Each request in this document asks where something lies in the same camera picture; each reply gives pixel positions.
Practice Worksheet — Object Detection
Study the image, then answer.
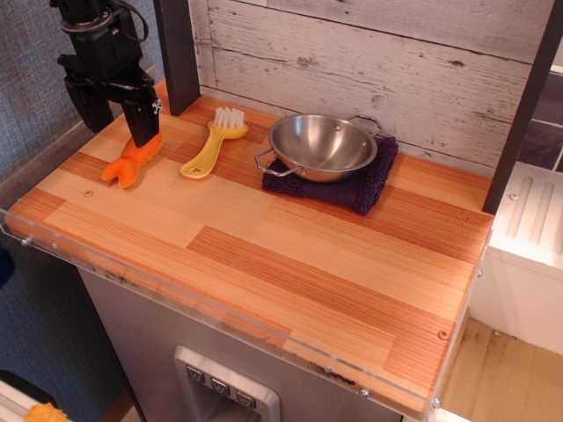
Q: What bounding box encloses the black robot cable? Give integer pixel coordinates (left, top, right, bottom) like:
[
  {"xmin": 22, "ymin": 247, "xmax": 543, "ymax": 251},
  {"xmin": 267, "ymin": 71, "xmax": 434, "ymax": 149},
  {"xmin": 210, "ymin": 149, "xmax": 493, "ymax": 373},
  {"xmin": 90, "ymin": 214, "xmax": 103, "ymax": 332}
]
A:
[{"xmin": 105, "ymin": 0, "xmax": 149, "ymax": 45}]

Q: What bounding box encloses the purple folded cloth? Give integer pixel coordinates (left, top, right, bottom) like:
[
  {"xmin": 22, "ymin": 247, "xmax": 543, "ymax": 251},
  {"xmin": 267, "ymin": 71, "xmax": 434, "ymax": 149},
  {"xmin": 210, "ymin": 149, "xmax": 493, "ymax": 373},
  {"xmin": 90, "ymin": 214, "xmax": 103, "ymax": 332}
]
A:
[{"xmin": 261, "ymin": 137, "xmax": 398, "ymax": 215}]

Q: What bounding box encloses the stainless steel two-handled pot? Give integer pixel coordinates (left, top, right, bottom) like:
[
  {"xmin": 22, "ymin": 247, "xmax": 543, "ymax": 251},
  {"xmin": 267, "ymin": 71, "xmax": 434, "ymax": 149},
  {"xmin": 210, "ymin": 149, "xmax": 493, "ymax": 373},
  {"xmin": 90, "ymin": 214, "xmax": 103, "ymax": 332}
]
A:
[{"xmin": 254, "ymin": 114, "xmax": 379, "ymax": 183}]

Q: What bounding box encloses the dark right vertical post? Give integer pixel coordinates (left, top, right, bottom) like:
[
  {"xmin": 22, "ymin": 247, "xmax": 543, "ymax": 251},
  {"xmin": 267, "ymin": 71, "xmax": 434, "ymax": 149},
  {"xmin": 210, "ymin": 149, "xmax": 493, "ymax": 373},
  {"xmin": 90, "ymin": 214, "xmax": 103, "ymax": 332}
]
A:
[{"xmin": 482, "ymin": 0, "xmax": 562, "ymax": 215}]

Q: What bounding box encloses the orange plush fish toy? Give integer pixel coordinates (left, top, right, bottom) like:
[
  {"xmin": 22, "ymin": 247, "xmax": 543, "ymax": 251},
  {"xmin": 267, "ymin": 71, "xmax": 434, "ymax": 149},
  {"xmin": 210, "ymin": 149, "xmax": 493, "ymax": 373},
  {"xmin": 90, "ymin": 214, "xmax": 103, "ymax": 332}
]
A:
[{"xmin": 100, "ymin": 132, "xmax": 164, "ymax": 189}]

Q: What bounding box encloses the clear acrylic edge guard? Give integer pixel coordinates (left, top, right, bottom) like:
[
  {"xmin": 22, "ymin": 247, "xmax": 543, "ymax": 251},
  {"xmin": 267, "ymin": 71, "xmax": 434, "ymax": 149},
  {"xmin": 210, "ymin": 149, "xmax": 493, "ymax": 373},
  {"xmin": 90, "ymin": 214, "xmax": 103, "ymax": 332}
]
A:
[{"xmin": 6, "ymin": 201, "xmax": 492, "ymax": 419}]

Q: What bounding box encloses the silver dispenser button panel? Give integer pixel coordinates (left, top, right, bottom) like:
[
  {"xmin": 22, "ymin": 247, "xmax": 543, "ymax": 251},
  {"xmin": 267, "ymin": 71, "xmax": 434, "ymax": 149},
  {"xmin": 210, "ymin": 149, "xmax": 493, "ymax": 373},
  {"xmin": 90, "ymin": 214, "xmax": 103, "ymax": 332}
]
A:
[{"xmin": 173, "ymin": 345, "xmax": 282, "ymax": 421}]

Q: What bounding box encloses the yellow dish brush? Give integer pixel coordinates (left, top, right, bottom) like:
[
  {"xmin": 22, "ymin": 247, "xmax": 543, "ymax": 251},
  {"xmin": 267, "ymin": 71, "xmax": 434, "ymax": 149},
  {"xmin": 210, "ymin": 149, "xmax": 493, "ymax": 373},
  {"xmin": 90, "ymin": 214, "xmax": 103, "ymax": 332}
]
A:
[{"xmin": 179, "ymin": 107, "xmax": 248, "ymax": 179}]

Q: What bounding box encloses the dark vertical post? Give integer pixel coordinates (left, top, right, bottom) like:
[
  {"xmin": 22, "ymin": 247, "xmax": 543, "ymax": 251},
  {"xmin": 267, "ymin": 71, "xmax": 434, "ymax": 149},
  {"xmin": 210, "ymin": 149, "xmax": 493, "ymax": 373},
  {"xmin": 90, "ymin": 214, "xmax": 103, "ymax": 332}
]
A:
[
  {"xmin": 482, "ymin": 0, "xmax": 562, "ymax": 215},
  {"xmin": 153, "ymin": 0, "xmax": 201, "ymax": 116}
]

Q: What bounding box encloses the grey toy fridge cabinet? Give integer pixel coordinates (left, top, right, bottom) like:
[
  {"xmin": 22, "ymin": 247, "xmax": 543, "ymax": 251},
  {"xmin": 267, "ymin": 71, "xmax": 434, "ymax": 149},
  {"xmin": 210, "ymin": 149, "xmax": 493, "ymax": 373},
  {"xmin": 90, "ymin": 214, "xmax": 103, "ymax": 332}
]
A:
[{"xmin": 79, "ymin": 269, "xmax": 402, "ymax": 421}]

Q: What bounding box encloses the dark left vertical post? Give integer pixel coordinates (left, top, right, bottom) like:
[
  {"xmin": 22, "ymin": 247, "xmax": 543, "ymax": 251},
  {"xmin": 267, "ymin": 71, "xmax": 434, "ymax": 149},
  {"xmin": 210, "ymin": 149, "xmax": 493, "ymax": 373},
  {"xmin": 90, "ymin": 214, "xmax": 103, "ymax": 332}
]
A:
[{"xmin": 153, "ymin": 0, "xmax": 201, "ymax": 116}]

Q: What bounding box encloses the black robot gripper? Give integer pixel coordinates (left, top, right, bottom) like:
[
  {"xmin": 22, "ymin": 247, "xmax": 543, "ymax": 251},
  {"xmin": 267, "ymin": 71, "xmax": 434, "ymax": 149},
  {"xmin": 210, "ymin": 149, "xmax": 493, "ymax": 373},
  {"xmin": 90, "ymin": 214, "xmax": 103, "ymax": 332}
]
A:
[{"xmin": 57, "ymin": 9, "xmax": 161, "ymax": 148}]

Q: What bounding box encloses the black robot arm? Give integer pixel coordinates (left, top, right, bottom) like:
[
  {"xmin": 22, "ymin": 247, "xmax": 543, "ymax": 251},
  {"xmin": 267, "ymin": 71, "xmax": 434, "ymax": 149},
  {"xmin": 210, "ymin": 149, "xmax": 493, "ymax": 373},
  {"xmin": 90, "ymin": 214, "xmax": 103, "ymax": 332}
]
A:
[{"xmin": 50, "ymin": 0, "xmax": 161, "ymax": 148}]

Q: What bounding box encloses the white ribbed sink unit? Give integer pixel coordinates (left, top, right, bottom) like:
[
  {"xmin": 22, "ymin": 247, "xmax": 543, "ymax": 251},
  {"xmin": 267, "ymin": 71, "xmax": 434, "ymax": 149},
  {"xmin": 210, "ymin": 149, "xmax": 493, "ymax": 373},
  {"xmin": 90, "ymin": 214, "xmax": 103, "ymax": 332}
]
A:
[{"xmin": 469, "ymin": 163, "xmax": 562, "ymax": 353}]

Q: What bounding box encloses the yellow object bottom left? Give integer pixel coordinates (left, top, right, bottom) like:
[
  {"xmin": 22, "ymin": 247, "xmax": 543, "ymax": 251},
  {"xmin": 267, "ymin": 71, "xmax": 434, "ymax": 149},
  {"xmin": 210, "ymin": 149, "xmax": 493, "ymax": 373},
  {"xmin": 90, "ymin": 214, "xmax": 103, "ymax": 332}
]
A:
[{"xmin": 23, "ymin": 404, "xmax": 69, "ymax": 422}]

